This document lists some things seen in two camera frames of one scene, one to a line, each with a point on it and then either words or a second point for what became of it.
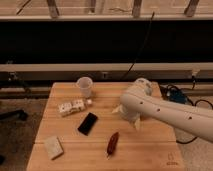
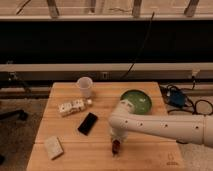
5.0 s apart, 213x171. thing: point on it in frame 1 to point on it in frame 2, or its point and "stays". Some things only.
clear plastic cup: [85, 83] stays
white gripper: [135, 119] to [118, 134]
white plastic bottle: [69, 107] stays
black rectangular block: [87, 123] stays
